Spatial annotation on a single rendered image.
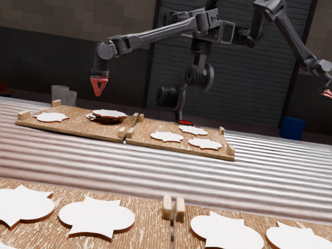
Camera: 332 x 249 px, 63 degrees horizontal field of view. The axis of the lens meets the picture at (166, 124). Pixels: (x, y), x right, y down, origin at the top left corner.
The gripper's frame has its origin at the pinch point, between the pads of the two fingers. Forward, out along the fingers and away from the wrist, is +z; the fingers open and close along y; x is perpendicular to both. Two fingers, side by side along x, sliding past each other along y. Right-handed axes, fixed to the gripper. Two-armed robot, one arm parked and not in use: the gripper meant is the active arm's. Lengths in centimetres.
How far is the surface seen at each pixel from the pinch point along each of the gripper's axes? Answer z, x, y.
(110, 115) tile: 8.4, -6.2, -4.1
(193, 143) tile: 11.2, -38.3, -21.5
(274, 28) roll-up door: -101, -320, 420
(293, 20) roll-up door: -122, -353, 414
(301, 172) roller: 14, -77, -35
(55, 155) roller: 14.9, 9.7, -34.7
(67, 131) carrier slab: 13.3, 9.1, -15.6
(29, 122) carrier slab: 13.0, 23.6, -10.6
